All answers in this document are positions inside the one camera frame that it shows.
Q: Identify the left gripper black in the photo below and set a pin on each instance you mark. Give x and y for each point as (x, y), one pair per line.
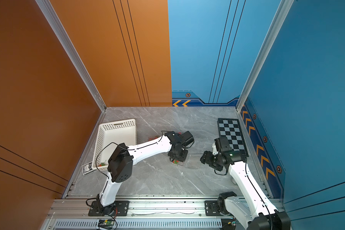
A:
(182, 159)

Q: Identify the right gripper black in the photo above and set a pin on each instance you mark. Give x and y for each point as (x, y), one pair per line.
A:
(206, 158)

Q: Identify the clear plastic clamshell container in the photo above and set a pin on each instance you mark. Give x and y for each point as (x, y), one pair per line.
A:
(153, 138)

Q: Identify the white perforated plastic basket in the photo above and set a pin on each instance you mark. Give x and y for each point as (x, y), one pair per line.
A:
(108, 137)

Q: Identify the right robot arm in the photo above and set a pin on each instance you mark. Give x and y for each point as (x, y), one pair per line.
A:
(258, 212)

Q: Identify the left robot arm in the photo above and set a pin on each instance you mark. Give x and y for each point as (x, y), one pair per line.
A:
(122, 160)

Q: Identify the black white chessboard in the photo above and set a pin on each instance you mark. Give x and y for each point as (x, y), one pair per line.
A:
(231, 129)

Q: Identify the green circuit board left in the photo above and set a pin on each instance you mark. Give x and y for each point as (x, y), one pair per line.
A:
(106, 224)

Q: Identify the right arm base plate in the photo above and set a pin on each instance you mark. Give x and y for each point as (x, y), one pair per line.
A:
(228, 209)

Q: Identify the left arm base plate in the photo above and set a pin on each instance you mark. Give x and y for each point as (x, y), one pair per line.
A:
(118, 209)

